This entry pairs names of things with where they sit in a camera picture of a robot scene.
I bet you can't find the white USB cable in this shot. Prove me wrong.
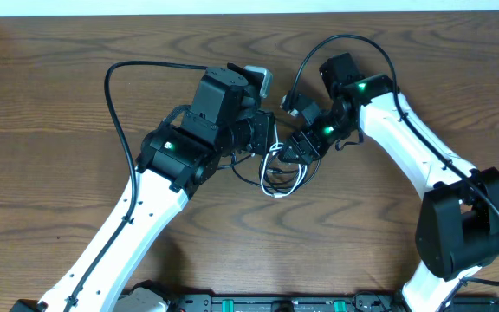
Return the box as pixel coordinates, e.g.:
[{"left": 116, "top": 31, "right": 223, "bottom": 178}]
[{"left": 259, "top": 123, "right": 309, "bottom": 199}]

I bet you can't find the black USB cable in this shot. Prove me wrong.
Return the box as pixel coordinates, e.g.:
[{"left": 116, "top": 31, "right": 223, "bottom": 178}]
[{"left": 217, "top": 116, "right": 322, "bottom": 194}]

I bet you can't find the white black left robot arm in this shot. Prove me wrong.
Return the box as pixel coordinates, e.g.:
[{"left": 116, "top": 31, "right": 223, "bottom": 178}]
[{"left": 12, "top": 63, "right": 275, "bottom": 311}]

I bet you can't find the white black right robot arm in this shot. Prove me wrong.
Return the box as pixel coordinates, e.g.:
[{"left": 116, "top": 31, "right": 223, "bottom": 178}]
[{"left": 278, "top": 53, "right": 499, "bottom": 311}]

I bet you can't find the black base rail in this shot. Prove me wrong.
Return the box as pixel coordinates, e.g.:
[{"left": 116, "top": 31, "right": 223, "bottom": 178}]
[{"left": 114, "top": 281, "right": 499, "bottom": 312}]

